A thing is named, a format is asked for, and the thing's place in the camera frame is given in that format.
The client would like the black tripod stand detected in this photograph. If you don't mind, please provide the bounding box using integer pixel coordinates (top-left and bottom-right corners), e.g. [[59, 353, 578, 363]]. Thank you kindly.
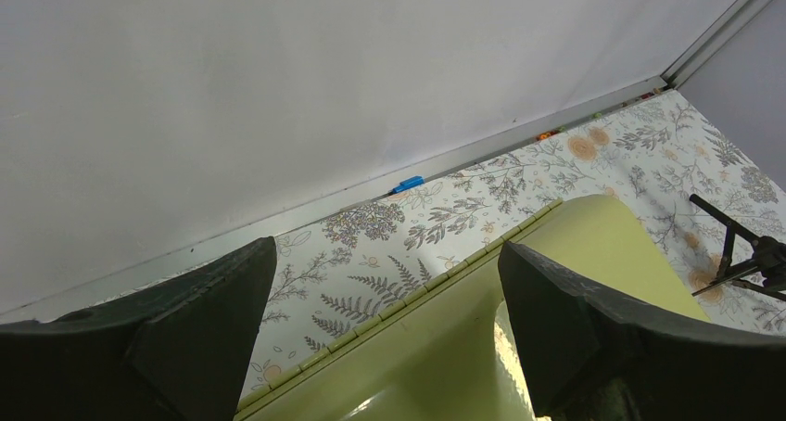
[[689, 194, 786, 302]]

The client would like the small blue clip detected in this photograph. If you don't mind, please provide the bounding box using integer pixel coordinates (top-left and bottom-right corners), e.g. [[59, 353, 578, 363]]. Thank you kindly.
[[389, 176, 425, 195]]

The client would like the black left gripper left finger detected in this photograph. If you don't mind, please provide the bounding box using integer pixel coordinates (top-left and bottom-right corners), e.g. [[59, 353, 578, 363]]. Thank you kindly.
[[1, 237, 277, 420]]

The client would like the aluminium frame rail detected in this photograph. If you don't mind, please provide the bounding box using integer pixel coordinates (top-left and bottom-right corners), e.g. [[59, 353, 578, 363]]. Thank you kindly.
[[1, 0, 752, 322]]

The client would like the green drawer cabinet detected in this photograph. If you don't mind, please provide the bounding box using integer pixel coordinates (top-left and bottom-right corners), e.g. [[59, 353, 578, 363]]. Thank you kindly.
[[235, 195, 706, 420]]

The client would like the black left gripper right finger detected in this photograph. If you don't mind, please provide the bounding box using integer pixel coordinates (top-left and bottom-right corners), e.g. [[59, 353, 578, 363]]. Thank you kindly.
[[498, 242, 785, 420]]

